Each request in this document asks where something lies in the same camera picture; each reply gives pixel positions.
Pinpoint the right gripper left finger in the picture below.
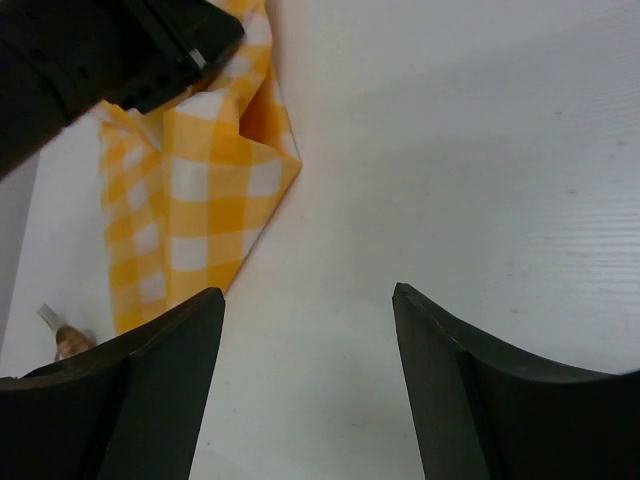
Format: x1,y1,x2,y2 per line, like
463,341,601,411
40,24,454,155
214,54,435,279
1,288,225,479

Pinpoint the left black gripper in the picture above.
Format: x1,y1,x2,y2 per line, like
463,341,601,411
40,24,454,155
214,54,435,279
1,0,244,176

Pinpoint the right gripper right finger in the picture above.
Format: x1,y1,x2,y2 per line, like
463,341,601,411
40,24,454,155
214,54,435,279
392,283,639,479

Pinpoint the copper spoon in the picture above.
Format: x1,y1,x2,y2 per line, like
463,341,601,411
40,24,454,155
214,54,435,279
37,304,96,361

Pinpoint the yellow white checkered cloth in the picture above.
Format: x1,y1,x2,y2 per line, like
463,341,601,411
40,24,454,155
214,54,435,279
93,1,301,334

